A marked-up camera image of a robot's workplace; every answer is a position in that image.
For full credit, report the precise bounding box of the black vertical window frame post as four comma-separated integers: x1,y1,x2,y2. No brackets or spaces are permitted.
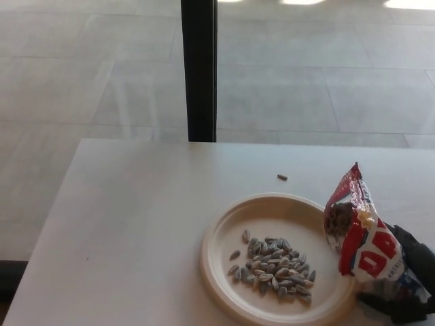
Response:
180,0,219,143

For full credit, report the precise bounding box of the dark baseboard strip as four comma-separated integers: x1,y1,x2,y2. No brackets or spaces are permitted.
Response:
0,259,28,300

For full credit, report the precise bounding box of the cream round paper plate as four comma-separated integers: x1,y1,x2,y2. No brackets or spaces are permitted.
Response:
200,192,358,326

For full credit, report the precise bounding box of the red white sunflower seed bag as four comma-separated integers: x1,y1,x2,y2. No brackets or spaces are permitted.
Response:
323,162,431,307

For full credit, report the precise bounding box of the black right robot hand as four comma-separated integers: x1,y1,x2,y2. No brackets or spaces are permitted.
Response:
356,225,435,324

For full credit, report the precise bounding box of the pile of striped sunflower seeds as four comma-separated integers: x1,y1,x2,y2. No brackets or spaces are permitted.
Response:
227,229,318,307

